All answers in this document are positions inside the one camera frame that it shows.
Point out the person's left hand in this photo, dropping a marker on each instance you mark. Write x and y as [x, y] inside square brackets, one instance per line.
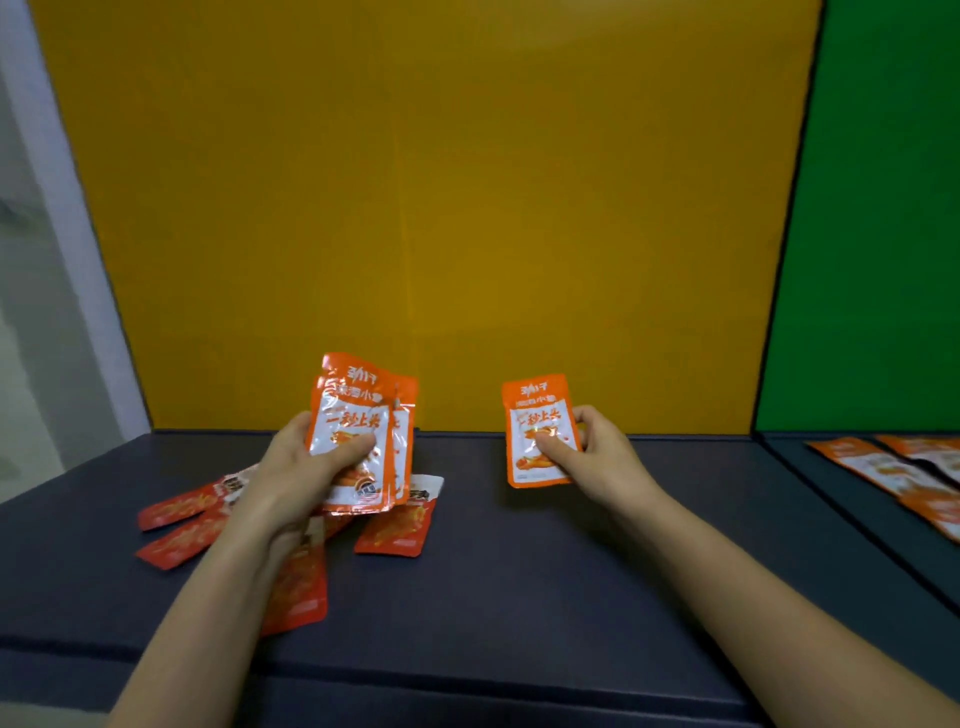
[289, 480]

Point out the person's right hand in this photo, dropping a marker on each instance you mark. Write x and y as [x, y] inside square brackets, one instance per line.
[607, 461]

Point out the person's left thumb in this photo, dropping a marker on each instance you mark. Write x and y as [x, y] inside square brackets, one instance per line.
[349, 451]

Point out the person's right thumb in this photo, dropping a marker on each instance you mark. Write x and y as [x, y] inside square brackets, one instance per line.
[553, 448]

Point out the orange snack packet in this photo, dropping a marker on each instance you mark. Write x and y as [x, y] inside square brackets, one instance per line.
[874, 465]
[405, 435]
[534, 409]
[351, 409]
[937, 516]
[926, 450]

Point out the person's right forearm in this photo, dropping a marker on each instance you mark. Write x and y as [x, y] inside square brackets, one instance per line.
[765, 630]

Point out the person's left forearm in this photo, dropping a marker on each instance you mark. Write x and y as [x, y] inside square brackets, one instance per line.
[202, 630]

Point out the red snack packet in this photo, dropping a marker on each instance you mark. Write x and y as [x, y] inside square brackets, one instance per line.
[296, 589]
[397, 525]
[180, 541]
[180, 506]

